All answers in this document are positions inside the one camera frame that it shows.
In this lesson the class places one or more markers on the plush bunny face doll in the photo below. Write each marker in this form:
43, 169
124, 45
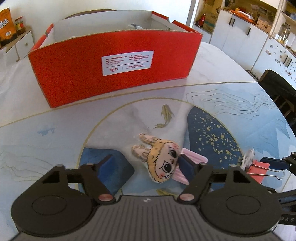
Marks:
159, 156

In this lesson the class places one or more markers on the white fridge with magnets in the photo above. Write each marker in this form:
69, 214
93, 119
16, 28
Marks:
274, 56

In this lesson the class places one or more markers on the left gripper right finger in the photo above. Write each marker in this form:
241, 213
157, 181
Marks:
231, 201

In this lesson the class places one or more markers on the white drawer cabinet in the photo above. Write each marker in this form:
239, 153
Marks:
17, 49

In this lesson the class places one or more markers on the red cardboard box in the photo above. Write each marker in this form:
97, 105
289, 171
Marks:
93, 54

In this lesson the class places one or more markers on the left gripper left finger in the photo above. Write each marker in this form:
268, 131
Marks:
61, 201

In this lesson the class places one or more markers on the red binder clip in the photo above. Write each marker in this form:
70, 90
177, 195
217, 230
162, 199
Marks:
258, 171

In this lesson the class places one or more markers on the black chair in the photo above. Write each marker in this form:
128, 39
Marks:
280, 91

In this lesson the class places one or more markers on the orange snack bag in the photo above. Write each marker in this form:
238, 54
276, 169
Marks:
7, 28

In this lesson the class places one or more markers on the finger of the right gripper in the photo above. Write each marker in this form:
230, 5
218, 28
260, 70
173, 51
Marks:
276, 164

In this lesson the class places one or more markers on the pink ridged pad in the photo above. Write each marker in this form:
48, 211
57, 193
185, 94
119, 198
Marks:
185, 170

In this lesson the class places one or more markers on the white tissue pack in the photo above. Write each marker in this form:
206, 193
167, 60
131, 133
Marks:
134, 27

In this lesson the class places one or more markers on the glass sauce jar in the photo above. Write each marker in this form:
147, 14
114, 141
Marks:
20, 26

